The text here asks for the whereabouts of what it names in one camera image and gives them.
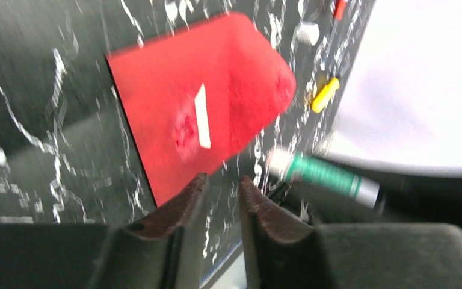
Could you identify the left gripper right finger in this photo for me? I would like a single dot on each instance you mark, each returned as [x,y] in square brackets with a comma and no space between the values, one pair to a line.
[282,252]

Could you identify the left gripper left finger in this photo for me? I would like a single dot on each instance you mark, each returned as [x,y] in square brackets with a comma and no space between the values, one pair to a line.
[160,250]

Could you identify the green white glue stick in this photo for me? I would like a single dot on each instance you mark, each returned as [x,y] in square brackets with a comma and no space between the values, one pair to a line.
[289,166]

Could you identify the red envelope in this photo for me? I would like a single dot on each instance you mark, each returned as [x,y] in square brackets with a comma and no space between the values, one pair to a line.
[248,84]

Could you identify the white glue stick cap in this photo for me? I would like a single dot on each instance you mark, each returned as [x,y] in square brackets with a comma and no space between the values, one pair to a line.
[307,33]

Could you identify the cream paper letter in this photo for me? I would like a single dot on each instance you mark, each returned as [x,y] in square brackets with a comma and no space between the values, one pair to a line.
[202,118]

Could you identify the blue red screwdriver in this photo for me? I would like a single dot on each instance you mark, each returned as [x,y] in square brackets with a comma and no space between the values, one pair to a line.
[339,9]

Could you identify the yellow handled screwdriver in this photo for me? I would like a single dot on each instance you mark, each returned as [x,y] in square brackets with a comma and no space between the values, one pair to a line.
[323,97]

